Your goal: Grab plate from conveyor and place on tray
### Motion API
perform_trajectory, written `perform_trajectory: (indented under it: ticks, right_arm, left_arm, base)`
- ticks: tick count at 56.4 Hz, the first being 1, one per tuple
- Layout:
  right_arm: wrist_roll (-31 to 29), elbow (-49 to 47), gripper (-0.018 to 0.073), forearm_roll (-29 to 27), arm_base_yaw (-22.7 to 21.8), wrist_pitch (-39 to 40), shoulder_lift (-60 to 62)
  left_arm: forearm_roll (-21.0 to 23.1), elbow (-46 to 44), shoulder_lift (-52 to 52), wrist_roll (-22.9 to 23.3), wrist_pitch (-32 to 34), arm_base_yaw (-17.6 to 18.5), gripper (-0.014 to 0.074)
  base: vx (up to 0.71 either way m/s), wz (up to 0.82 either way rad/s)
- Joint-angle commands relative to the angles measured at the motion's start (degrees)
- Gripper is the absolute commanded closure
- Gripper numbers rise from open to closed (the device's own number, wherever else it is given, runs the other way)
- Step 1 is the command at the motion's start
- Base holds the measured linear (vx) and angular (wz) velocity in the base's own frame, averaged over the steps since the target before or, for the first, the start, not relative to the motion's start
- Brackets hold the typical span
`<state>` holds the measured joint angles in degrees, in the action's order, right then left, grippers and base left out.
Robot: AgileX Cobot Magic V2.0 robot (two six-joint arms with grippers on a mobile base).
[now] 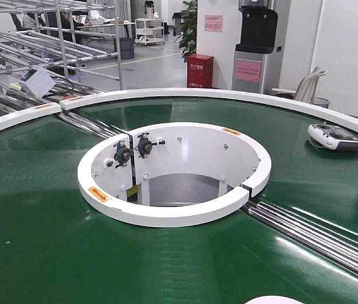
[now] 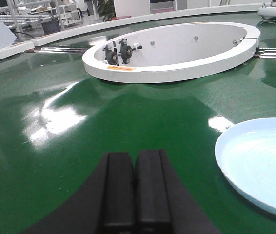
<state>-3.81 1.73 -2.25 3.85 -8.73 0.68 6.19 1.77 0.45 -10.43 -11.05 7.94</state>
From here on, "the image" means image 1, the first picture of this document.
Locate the pink plate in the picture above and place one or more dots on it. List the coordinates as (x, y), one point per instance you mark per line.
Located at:
(273, 299)

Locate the green circular conveyor belt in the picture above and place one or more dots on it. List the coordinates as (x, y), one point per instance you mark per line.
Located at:
(55, 248)

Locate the red fire extinguisher box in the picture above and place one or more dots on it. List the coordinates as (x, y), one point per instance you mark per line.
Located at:
(199, 71)

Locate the white shelving cart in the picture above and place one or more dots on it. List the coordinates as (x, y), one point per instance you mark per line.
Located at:
(149, 31)

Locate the green potted plant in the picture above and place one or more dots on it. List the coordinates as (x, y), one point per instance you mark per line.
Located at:
(188, 42)

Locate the white chair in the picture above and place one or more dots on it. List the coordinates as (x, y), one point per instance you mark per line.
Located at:
(306, 91)

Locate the white remote controller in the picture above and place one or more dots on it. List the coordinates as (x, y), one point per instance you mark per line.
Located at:
(332, 137)

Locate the black water dispenser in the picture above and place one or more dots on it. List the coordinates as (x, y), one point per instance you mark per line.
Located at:
(257, 40)

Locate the white control box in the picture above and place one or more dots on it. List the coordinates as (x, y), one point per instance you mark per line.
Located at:
(37, 81)

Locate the grey roller rack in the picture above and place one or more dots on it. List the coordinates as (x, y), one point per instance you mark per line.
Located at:
(43, 47)

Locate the white outer rail right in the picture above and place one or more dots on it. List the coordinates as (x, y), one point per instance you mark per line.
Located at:
(306, 108)

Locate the white rail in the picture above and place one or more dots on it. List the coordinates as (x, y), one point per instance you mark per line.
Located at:
(306, 108)
(25, 115)

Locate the white outer rail left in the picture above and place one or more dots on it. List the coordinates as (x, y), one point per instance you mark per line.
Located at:
(25, 115)

